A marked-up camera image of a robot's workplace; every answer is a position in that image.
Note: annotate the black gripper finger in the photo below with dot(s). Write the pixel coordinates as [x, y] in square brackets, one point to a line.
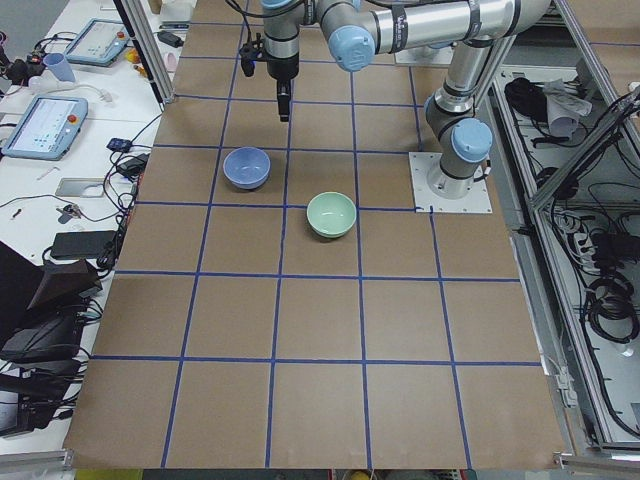
[284, 107]

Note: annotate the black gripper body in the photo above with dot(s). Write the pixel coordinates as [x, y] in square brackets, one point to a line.
[282, 69]

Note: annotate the green bowl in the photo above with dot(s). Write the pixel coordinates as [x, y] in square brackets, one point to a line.
[331, 214]

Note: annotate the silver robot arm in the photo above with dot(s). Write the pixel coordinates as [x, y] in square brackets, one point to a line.
[355, 36]

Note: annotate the blue bowl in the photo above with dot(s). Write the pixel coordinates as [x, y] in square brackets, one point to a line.
[247, 168]

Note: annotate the small blue black box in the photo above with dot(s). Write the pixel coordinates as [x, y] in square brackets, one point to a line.
[119, 145]

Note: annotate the far teach pendant tablet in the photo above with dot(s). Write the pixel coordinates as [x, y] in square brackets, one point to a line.
[99, 43]

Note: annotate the teach pendant tablet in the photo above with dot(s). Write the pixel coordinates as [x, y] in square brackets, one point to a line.
[99, 43]
[47, 129]

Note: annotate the blue plastic cup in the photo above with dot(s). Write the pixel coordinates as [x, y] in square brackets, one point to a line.
[59, 66]

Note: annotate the near teach pendant tablet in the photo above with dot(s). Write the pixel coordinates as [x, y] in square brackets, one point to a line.
[47, 129]

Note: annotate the black power adapter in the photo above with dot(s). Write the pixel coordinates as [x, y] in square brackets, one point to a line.
[81, 244]

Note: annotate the white paper roll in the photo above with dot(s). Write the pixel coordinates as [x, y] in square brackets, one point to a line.
[564, 110]

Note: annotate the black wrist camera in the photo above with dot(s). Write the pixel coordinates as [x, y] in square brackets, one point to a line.
[251, 52]

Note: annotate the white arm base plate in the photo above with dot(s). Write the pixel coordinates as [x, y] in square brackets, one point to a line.
[434, 192]
[425, 56]

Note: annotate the aluminium frame post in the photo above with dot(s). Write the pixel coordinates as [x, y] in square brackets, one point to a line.
[137, 26]

